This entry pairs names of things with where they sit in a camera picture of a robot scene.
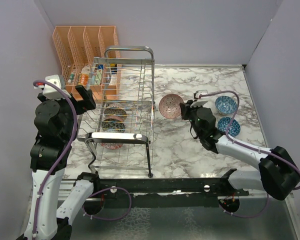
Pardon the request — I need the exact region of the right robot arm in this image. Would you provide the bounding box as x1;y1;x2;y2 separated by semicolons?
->
179;100;300;200

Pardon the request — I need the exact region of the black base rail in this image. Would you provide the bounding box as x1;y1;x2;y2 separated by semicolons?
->
74;170;249;209

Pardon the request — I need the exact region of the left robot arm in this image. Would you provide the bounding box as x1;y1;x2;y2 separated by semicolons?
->
19;85;101;240

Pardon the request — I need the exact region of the green white box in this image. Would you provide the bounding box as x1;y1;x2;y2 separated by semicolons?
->
93;68;103;85

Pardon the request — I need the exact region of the brown floral patterned bowl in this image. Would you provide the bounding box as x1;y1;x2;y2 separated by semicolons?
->
104;102;127;121

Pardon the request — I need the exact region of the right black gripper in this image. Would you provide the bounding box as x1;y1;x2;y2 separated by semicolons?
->
180;99;203;137

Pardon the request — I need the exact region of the pink floral patterned bowl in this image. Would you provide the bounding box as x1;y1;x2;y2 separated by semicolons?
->
158;94;184;119

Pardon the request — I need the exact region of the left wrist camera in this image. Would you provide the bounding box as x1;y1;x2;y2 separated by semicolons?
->
33;74;71;100

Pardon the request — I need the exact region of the light blue patterned bowl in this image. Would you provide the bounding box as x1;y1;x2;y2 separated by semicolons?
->
215;95;238;115

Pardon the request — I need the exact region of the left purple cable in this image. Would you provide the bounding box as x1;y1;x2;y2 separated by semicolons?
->
32;79;132;238

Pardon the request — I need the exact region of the green glue stick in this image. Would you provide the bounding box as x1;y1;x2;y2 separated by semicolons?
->
67;72;75;85

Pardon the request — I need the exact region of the dark blue patterned bowl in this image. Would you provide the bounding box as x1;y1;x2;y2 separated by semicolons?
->
217;116;241;139

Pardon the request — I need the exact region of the peach plastic file organizer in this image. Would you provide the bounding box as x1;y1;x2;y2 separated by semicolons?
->
52;25;121;101

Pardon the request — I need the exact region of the red geometric patterned bowl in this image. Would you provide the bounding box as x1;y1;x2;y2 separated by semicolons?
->
100;142;123;150

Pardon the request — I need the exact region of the black leaf patterned bowl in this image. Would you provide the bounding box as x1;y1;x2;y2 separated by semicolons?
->
101;117;126;133

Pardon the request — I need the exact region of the steel wire dish rack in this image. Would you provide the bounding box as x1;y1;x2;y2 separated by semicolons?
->
77;45;156;178

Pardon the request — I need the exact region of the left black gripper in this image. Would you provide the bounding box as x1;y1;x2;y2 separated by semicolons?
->
40;84;96;140

